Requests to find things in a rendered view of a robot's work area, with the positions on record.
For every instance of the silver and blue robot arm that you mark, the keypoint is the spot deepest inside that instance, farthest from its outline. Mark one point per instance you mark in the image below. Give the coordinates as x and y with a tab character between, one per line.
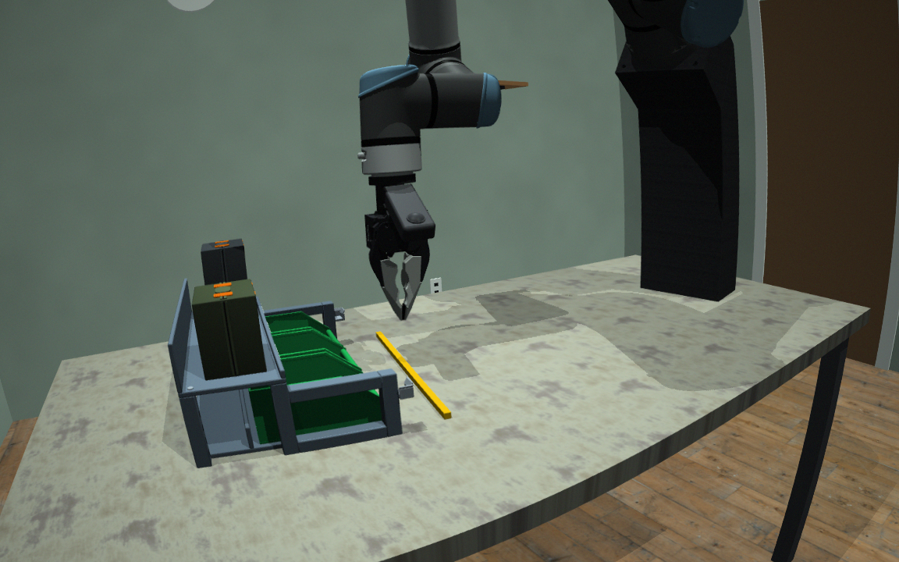
436	90

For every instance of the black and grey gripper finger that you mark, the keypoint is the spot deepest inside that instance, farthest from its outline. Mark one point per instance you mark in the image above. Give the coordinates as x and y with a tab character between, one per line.
386	270
413	273

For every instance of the yellow bar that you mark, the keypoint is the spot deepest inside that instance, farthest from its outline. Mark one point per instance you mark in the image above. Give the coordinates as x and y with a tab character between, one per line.
416	379

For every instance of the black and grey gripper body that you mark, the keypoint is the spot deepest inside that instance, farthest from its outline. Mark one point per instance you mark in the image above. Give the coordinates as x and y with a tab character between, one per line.
388	238

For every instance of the green open bin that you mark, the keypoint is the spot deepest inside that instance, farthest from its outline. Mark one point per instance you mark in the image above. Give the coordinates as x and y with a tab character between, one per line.
307	341
293	322
314	415

